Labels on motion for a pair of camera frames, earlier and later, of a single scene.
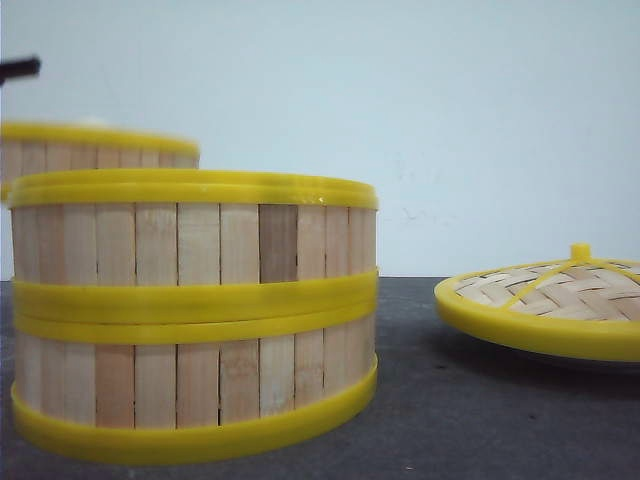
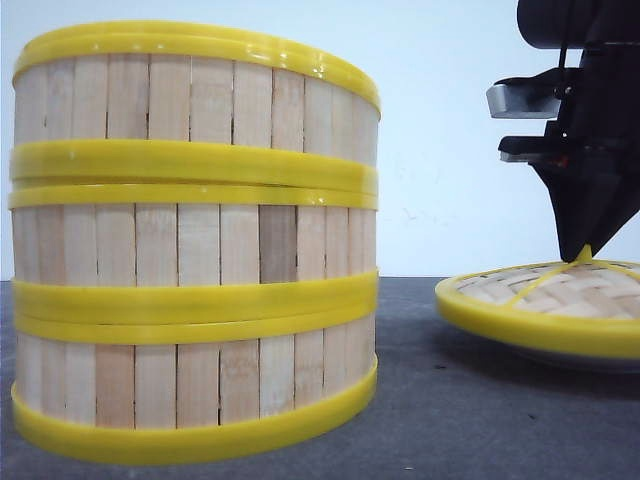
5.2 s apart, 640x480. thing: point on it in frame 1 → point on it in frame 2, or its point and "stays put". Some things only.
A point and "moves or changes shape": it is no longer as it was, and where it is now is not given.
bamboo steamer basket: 32,148 moves or changes shape
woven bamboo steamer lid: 578,307 stays put
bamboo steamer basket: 148,388 stays put
